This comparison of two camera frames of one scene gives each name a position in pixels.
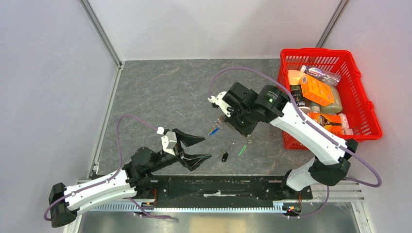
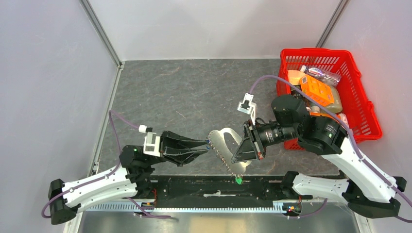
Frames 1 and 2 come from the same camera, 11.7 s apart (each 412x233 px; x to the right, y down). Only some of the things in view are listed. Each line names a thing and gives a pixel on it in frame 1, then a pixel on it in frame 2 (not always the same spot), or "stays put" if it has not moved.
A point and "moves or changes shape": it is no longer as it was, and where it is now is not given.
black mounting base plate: [222, 188] stays put
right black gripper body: [243, 123] to [259, 146]
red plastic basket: [365, 122] stays put
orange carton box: [316, 91] stays put
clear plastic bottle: [331, 78] stays put
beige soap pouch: [336, 107] stays put
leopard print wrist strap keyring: [220, 122] to [216, 138]
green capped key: [241, 153] moves or changes shape
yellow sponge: [294, 76] stays put
